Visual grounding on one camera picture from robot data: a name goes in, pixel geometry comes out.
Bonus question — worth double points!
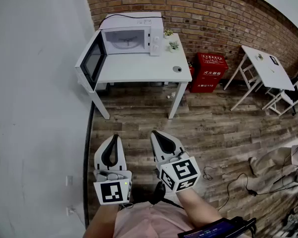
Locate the red fire extinguisher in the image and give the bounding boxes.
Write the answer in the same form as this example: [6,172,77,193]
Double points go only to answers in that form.
[185,61,196,91]

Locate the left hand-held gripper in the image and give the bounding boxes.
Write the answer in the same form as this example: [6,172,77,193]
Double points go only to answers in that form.
[93,134,133,205]

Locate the person's black trousers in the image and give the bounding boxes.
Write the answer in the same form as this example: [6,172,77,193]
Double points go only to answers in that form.
[133,181,185,210]

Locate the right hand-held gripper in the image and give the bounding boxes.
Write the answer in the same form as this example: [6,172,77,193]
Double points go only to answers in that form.
[150,130,201,192]

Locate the white roller ring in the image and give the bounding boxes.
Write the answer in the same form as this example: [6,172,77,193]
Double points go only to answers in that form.
[118,37,138,47]

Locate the black power cable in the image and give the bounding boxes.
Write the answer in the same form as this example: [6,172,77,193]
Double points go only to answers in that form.
[98,13,166,31]

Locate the person's right forearm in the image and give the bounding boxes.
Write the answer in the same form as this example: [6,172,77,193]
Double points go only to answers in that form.
[176,188,224,229]

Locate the red fire extinguisher cabinet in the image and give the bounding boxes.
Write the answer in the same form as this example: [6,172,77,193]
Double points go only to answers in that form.
[190,53,229,93]

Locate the person's pink shirt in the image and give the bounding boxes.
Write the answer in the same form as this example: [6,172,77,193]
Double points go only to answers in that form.
[113,201,197,238]

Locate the wrist-worn screen device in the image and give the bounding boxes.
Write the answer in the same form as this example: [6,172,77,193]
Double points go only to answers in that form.
[177,216,258,238]

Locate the metal equipment pile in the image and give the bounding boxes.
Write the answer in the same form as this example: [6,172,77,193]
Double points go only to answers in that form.
[278,206,298,238]

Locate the person's left forearm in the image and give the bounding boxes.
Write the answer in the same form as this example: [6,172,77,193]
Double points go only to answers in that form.
[83,203,121,238]

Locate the black floor cable with adapter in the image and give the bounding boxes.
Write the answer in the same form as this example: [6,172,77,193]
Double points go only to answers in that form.
[217,142,298,211]

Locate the white folding table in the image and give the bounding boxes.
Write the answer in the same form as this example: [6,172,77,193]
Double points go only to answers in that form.
[223,45,296,112]

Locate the white microwave oven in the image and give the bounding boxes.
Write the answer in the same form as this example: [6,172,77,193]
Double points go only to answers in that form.
[98,11,164,57]

